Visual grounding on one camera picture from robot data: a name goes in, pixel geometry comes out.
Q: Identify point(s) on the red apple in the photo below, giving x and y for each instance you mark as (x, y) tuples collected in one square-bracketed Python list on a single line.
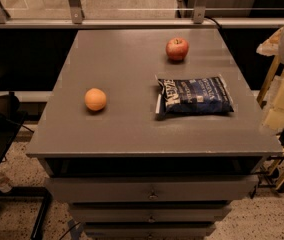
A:
[(177, 49)]

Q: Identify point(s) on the grey drawer cabinet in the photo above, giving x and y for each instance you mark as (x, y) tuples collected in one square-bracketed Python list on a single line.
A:
[(126, 173)]

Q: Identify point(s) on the orange fruit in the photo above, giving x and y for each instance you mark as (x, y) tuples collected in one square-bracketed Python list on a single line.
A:
[(95, 99)]

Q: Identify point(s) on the metal railing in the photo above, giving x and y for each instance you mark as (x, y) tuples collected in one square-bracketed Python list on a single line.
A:
[(85, 14)]

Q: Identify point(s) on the blue chip bag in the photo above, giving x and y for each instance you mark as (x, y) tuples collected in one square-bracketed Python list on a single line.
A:
[(194, 96)]

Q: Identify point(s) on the black chair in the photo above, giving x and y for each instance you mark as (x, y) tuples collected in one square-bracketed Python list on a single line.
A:
[(11, 120)]

